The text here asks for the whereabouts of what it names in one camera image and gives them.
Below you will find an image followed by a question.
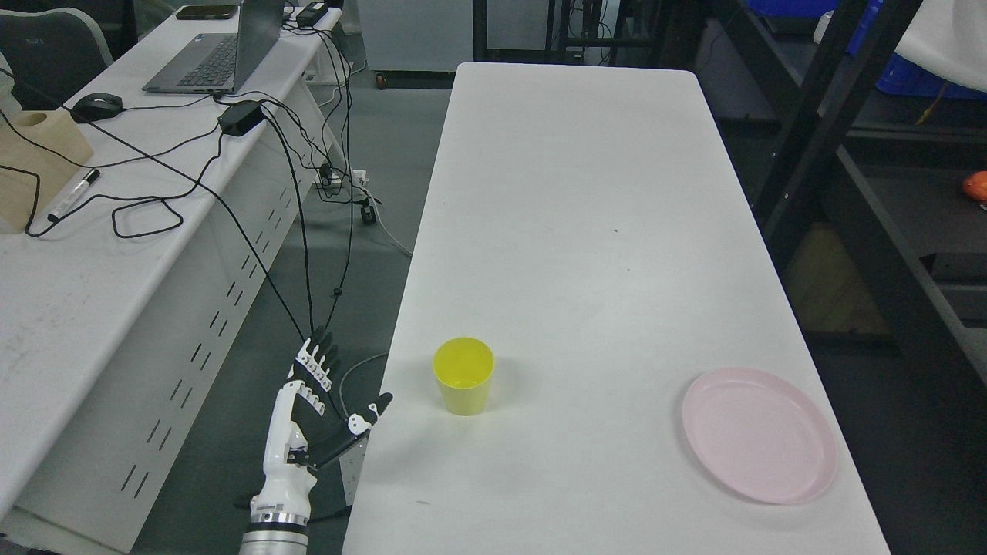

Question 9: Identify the white office desk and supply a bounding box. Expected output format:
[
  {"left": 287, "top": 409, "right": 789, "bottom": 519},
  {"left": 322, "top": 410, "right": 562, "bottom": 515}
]
[{"left": 1, "top": 18, "right": 325, "bottom": 554}]

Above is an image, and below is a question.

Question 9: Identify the black charger brick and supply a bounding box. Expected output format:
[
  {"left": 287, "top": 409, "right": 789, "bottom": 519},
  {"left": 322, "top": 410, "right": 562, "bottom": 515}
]
[{"left": 294, "top": 1, "right": 330, "bottom": 29}]

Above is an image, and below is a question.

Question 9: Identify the black white marker pen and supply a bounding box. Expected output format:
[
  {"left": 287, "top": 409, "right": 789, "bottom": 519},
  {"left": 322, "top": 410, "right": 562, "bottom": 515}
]
[{"left": 46, "top": 168, "right": 101, "bottom": 224}]

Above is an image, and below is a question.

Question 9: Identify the black smartphone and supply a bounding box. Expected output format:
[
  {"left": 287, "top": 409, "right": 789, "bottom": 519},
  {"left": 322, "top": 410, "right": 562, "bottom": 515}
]
[{"left": 175, "top": 4, "right": 239, "bottom": 21}]

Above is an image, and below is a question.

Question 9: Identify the black power adapter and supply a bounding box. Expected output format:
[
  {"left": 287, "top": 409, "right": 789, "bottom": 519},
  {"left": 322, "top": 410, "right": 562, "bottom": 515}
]
[{"left": 217, "top": 99, "right": 264, "bottom": 137}]

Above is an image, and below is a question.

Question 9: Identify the white folding table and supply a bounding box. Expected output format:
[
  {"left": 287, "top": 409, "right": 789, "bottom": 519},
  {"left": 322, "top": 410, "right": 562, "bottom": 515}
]
[{"left": 343, "top": 62, "right": 888, "bottom": 554}]

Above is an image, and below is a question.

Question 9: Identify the blue plastic bin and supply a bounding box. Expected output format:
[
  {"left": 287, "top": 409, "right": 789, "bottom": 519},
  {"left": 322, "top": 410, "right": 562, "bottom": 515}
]
[{"left": 748, "top": 0, "right": 987, "bottom": 101}]

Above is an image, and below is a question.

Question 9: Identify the grey office chair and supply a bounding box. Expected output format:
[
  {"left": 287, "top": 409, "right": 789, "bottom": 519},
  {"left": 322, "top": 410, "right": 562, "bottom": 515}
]
[{"left": 1, "top": 8, "right": 113, "bottom": 110}]

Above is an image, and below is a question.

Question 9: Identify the black metal shelf rack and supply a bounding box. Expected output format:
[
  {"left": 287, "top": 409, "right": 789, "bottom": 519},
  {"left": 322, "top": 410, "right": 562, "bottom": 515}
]
[{"left": 709, "top": 1, "right": 985, "bottom": 382}]

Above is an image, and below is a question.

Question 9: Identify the yellow plastic cup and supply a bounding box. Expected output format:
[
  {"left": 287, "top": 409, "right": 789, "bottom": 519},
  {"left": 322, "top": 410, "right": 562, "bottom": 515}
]
[{"left": 431, "top": 337, "right": 496, "bottom": 417}]

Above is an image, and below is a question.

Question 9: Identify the black computer mouse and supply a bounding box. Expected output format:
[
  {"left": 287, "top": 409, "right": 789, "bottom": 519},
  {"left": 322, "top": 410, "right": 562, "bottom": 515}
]
[{"left": 70, "top": 92, "right": 126, "bottom": 123}]

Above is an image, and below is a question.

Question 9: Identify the pink plastic plate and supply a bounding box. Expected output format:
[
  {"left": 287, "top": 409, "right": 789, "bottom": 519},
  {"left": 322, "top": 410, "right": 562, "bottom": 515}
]
[{"left": 682, "top": 368, "right": 838, "bottom": 505}]

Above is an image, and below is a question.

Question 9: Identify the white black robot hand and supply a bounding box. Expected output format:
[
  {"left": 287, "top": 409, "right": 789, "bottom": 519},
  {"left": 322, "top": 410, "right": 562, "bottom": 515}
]
[{"left": 251, "top": 325, "right": 392, "bottom": 530}]

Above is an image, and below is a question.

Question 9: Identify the grey laptop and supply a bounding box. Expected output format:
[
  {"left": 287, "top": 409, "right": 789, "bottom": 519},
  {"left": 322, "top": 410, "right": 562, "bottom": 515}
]
[{"left": 143, "top": 1, "right": 285, "bottom": 94}]

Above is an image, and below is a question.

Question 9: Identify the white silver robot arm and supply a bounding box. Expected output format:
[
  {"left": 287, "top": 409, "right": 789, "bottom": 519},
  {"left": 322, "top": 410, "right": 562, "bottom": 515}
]
[{"left": 238, "top": 521, "right": 309, "bottom": 554}]

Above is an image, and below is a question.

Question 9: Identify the orange round object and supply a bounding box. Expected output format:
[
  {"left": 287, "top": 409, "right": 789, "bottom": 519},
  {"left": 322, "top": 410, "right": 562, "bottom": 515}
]
[{"left": 960, "top": 171, "right": 987, "bottom": 204}]

